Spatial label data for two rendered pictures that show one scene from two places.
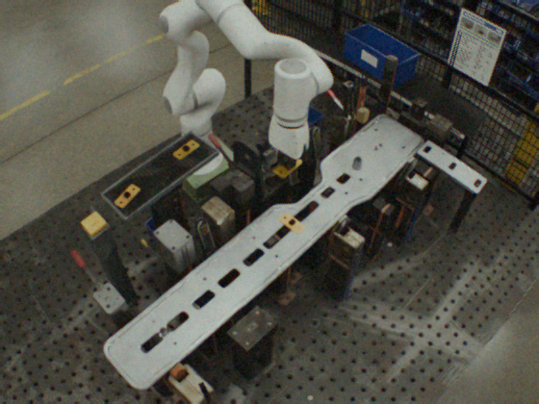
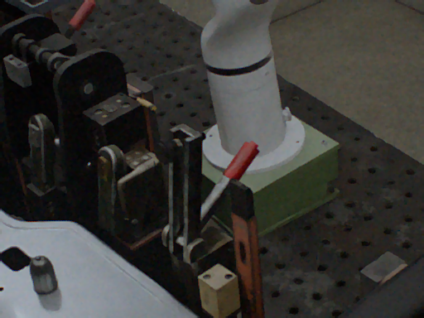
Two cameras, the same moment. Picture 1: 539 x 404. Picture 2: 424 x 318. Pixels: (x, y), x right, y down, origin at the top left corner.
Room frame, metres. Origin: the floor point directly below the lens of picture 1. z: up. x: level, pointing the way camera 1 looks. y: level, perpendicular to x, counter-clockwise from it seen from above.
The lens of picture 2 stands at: (1.56, -1.15, 1.83)
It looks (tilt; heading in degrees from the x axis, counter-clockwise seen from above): 38 degrees down; 104
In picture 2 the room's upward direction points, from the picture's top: 9 degrees counter-clockwise
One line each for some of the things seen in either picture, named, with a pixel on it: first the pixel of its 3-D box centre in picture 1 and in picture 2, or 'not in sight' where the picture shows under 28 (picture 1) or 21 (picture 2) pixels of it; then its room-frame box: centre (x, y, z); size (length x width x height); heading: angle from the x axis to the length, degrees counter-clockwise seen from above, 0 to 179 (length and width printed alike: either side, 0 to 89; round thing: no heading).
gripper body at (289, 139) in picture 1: (290, 131); not in sight; (0.92, -0.05, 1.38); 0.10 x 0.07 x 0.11; 49
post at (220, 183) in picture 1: (223, 221); not in sight; (0.98, 0.15, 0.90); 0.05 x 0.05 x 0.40; 48
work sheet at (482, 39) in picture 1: (475, 46); not in sight; (1.60, -0.83, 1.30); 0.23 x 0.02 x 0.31; 48
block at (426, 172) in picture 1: (417, 193); not in sight; (1.19, -0.57, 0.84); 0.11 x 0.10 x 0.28; 48
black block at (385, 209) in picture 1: (375, 231); not in sight; (1.00, -0.38, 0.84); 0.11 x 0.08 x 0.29; 48
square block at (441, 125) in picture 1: (430, 153); not in sight; (1.37, -0.66, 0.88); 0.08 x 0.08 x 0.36; 48
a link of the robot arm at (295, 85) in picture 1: (294, 87); not in sight; (0.92, -0.05, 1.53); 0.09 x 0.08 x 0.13; 130
